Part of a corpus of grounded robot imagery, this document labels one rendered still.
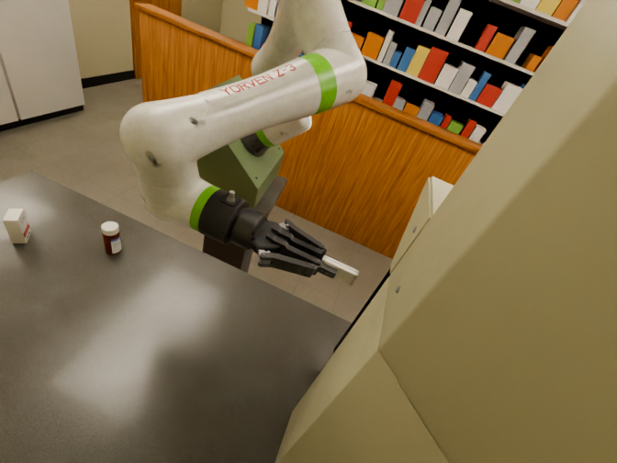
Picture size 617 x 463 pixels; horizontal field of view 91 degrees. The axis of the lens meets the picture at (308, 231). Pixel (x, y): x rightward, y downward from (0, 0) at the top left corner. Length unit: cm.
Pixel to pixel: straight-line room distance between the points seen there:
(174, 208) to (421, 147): 200
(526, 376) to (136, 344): 74
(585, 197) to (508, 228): 4
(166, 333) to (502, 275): 73
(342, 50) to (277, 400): 77
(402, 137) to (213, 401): 202
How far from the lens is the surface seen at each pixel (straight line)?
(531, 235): 22
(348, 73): 71
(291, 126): 110
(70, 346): 85
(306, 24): 76
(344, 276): 56
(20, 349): 88
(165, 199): 58
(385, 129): 235
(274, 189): 133
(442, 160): 241
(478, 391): 27
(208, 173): 118
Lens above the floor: 166
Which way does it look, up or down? 38 degrees down
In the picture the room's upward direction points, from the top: 22 degrees clockwise
